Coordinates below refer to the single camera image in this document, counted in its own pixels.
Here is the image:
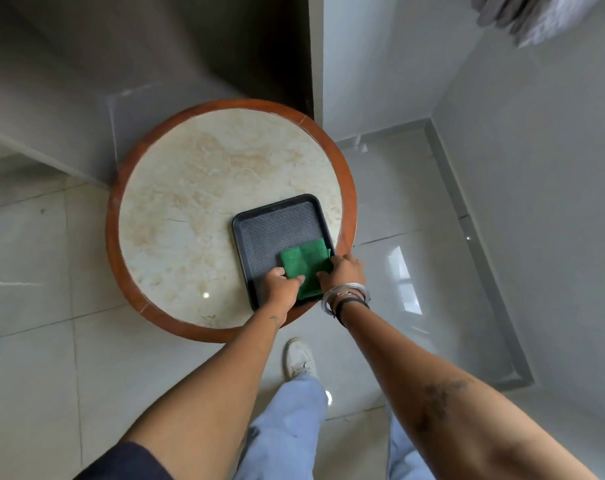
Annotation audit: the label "person's right hand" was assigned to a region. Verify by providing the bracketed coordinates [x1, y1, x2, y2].
[316, 253, 367, 296]

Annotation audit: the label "person's left hand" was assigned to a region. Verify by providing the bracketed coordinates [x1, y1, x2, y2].
[259, 267, 306, 321]

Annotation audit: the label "green cloth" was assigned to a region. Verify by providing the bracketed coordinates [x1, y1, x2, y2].
[280, 239, 333, 301]

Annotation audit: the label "person's left forearm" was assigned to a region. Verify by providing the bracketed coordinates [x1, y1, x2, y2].
[120, 307, 289, 480]

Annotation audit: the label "person's right forearm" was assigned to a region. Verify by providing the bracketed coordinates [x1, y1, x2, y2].
[340, 303, 599, 480]

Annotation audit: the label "glossy tiled floor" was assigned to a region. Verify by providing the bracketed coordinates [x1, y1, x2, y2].
[0, 118, 536, 480]

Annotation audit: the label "silver bangle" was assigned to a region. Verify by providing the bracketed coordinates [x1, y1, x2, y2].
[320, 282, 371, 317]

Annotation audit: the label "black wrist band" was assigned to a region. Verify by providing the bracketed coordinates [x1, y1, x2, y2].
[332, 296, 371, 329]

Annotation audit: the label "black plastic tray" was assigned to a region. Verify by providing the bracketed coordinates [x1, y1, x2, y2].
[231, 193, 336, 312]

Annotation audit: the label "white shoe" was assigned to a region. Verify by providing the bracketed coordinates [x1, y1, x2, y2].
[283, 337, 319, 381]

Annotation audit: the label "round marble table wooden rim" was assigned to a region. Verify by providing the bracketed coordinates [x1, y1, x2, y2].
[106, 98, 358, 344]

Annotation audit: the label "light blue trousers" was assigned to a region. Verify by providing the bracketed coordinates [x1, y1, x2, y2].
[234, 372, 436, 480]

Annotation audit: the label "dark navy sleeve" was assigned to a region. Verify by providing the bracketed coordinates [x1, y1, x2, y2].
[74, 441, 175, 480]

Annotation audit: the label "beige wooden cabinet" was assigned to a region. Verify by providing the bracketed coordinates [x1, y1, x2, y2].
[0, 0, 324, 189]

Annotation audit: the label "grey white curtain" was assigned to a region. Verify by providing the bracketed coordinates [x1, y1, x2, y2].
[466, 0, 605, 49]

